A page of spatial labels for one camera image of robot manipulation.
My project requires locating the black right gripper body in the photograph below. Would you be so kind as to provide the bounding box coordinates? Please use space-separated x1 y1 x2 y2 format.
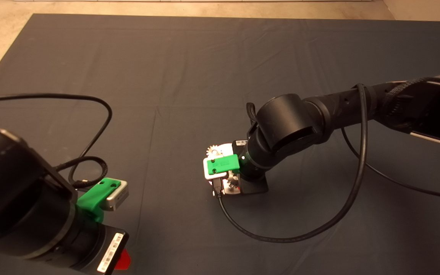
231 139 269 195

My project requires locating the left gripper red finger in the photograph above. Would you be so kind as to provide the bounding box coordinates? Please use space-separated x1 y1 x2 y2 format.
115 248 132 270

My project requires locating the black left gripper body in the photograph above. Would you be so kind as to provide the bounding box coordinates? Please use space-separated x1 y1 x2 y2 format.
90 225 130 275

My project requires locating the dark grey table cloth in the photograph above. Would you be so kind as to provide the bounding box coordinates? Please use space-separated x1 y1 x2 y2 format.
0 14 440 275

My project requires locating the black right camera cable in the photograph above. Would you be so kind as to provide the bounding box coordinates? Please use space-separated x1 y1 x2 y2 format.
213 84 440 243

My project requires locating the black camera cable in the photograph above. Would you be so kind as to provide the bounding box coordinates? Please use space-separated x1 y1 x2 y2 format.
213 84 440 243
0 93 113 182

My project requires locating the green right camera mount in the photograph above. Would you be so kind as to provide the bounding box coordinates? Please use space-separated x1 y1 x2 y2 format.
207 154 241 175

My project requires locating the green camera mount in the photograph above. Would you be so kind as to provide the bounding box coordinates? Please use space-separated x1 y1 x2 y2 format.
207 154 241 175
76 178 122 224

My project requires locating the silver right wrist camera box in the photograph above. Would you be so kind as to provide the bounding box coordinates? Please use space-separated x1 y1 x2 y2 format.
203 157 228 180

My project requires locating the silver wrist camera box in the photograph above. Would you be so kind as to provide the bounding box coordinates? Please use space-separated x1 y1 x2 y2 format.
105 180 129 212
203 157 228 180

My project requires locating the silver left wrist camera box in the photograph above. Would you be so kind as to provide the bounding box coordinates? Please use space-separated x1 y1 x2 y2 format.
105 180 129 212

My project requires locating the green left camera mount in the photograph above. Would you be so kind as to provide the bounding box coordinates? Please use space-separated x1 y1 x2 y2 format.
76 178 122 224

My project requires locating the braided black arm cable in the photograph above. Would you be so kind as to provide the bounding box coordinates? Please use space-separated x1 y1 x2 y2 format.
54 156 108 189
386 76 440 107

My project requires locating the black left camera cable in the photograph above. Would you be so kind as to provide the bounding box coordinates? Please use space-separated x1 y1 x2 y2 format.
0 93 113 182

